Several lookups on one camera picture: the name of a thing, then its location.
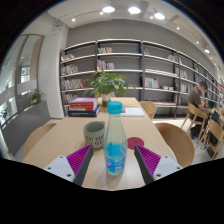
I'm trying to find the grey wall shelf unit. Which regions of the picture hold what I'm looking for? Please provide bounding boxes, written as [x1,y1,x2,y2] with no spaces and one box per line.
[59,38,224,120]

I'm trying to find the ceiling spot lights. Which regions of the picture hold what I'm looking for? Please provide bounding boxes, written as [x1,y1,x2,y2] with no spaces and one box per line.
[69,2,213,54]

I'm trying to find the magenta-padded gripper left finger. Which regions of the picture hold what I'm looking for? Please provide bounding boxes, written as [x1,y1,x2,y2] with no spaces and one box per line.
[43,144,94,187]

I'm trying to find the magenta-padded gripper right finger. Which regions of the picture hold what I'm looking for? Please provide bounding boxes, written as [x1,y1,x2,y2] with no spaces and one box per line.
[134,144,184,185]

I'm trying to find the dark blue book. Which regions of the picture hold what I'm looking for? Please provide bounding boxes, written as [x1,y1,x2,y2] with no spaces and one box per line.
[67,105,101,118]

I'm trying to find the white open magazine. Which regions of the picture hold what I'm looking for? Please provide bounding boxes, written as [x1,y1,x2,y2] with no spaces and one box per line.
[120,107,145,118]

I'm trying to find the small potted plant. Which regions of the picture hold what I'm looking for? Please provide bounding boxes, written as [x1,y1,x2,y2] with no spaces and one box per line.
[29,89,44,104]

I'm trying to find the grey-green patterned mug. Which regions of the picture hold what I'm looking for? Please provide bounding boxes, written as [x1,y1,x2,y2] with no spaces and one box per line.
[82,120,107,149]

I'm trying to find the round-backed wooden chair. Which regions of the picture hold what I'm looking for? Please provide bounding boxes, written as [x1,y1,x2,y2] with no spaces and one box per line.
[154,122,196,168]
[24,123,58,157]
[138,100,158,120]

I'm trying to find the person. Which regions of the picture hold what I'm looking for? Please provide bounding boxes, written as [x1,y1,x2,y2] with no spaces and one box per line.
[187,80,209,136]

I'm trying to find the slatted wooden chair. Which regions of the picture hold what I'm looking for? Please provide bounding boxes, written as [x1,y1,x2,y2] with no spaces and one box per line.
[180,102,208,139]
[199,118,224,160]

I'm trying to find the flat round red coaster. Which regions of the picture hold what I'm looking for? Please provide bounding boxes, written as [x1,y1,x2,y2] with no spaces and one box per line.
[126,136,145,151]

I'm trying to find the red book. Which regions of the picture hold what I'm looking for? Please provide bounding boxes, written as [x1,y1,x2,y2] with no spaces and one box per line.
[69,103,98,112]

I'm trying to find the clear bottle with teal cap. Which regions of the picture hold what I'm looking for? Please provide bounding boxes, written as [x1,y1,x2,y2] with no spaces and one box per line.
[103,101,129,176]

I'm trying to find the leafy green potted plant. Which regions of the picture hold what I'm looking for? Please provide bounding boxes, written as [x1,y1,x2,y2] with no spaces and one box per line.
[83,69,135,108]

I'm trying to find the pink book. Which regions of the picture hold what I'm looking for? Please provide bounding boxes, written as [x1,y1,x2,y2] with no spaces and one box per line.
[69,97,99,107]

